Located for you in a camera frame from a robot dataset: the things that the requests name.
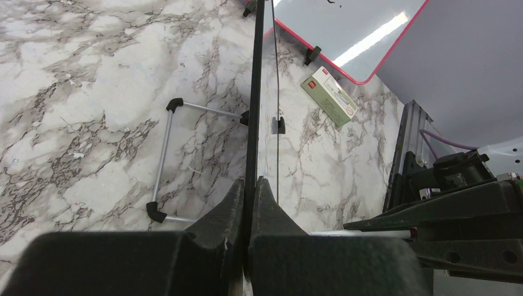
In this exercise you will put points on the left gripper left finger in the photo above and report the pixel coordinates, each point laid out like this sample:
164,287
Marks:
203,259

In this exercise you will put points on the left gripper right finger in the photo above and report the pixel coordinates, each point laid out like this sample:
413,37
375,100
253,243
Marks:
285,260

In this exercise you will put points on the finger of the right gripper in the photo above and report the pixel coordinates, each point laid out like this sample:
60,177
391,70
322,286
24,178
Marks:
494,198
493,256

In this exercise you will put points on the black framed small whiteboard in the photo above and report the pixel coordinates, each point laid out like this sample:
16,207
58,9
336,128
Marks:
254,102

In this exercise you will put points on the red whiteboard marker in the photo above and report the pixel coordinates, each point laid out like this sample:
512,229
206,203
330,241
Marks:
399,234

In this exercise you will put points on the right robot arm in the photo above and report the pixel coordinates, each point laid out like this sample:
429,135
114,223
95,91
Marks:
465,221

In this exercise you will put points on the white whiteboard eraser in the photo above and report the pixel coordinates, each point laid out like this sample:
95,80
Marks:
330,97

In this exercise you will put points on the pink framed written whiteboard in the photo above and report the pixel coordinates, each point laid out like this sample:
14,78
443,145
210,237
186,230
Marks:
353,37

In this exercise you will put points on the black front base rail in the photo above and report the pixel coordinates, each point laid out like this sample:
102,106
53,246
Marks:
411,156

